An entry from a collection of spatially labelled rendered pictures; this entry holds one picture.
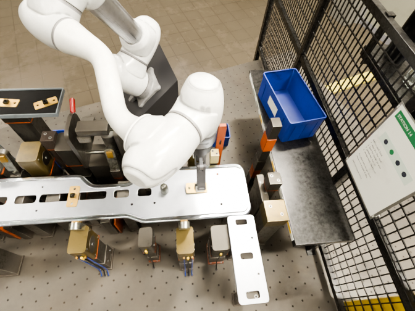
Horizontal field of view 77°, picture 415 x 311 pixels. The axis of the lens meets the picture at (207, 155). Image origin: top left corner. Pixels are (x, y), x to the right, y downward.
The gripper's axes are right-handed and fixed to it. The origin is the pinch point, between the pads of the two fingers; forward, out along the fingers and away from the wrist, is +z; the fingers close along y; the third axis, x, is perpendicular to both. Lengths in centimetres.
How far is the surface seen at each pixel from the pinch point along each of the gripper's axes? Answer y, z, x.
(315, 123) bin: -20, 0, 50
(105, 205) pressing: 4.3, 13.6, -34.5
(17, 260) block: 15, 40, -76
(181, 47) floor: -229, 112, 1
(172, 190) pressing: 0.0, 13.6, -9.8
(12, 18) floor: -289, 112, -202
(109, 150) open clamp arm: -13.6, 4.1, -32.6
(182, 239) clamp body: 20.4, 9.2, -6.7
